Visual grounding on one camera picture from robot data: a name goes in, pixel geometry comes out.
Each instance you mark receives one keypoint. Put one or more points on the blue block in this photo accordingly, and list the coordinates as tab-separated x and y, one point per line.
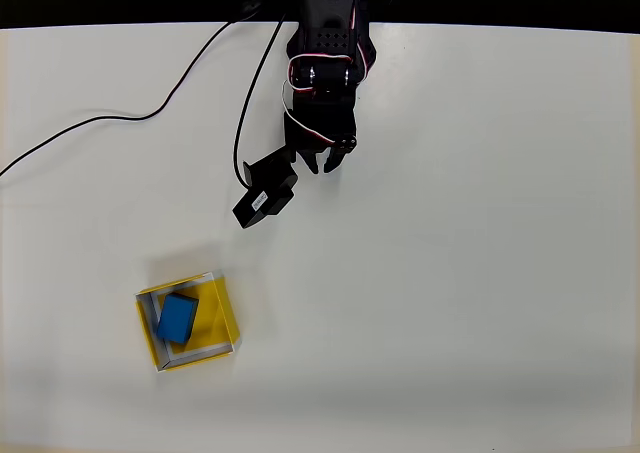
176	319

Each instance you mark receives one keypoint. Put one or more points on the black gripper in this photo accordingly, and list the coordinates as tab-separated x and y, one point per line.
320	149

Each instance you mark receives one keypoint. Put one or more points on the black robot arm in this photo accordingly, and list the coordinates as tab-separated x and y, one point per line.
325	33

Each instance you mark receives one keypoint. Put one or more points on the yellow open paper box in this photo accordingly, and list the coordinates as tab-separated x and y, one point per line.
217	323

